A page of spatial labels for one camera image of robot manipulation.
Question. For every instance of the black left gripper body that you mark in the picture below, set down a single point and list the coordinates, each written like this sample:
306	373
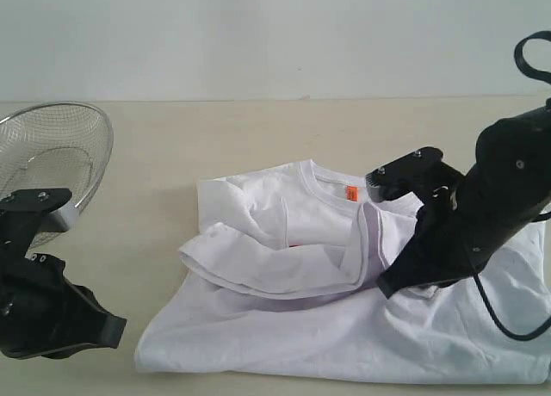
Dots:
43	314

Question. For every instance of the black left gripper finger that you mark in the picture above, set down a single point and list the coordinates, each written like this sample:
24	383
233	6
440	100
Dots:
95	325

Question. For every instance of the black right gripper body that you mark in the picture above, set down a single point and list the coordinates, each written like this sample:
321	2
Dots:
449	245

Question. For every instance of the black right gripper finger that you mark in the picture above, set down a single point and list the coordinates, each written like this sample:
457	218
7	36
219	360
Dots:
406	271

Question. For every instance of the white t-shirt red lettering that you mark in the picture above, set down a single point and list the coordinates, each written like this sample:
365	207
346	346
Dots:
281	280

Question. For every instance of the round metal mesh basket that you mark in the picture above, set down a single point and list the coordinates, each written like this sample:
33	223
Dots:
56	145

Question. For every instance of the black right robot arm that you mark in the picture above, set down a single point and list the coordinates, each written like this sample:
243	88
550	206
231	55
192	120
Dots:
510	177

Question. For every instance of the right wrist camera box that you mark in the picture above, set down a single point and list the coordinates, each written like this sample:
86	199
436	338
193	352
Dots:
421	172

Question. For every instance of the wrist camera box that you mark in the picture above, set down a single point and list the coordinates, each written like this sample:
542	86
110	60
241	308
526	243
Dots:
26	213
421	172

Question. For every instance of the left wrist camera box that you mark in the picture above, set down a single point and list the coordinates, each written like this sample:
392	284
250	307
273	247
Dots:
26	213

